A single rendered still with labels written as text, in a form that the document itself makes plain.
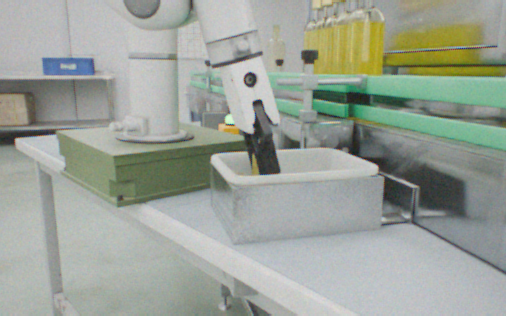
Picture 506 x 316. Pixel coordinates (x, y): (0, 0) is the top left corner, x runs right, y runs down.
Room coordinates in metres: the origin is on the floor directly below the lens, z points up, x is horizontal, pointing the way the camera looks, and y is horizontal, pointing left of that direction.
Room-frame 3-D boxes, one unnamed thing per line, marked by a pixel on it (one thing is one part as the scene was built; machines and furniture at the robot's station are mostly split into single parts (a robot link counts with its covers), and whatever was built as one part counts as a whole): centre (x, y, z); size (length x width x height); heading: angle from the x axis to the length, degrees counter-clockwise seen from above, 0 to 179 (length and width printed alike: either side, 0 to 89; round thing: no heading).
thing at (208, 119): (1.44, 0.13, 0.79); 0.08 x 0.08 x 0.08; 15
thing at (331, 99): (1.67, 0.05, 0.93); 1.75 x 0.01 x 0.08; 15
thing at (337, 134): (0.78, -0.14, 0.85); 0.09 x 0.04 x 0.07; 105
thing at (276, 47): (1.75, -0.09, 1.01); 0.06 x 0.06 x 0.26; 23
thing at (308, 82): (0.78, -0.12, 0.95); 0.17 x 0.03 x 0.12; 105
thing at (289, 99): (1.65, 0.12, 0.93); 1.75 x 0.01 x 0.08; 15
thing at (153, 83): (0.86, 0.21, 0.92); 0.16 x 0.13 x 0.15; 141
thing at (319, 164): (0.64, -0.06, 0.80); 0.22 x 0.17 x 0.09; 105
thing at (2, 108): (5.63, 3.21, 0.45); 0.62 x 0.44 x 0.40; 100
